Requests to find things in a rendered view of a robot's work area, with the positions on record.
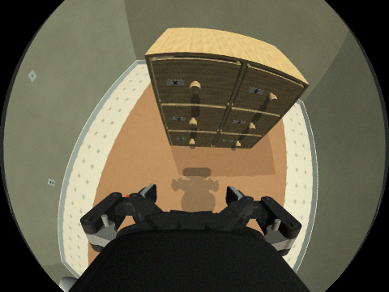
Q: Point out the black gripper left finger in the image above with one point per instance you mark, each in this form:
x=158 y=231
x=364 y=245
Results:
x=101 y=223

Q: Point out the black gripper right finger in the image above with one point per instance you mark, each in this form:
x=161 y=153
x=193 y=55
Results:
x=281 y=227

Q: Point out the brown wooden drawer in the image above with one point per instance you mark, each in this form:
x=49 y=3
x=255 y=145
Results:
x=193 y=116
x=192 y=138
x=258 y=86
x=240 y=120
x=213 y=79
x=235 y=140

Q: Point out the small wooden chest of drawers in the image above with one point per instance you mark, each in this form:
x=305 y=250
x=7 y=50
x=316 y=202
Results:
x=221 y=44

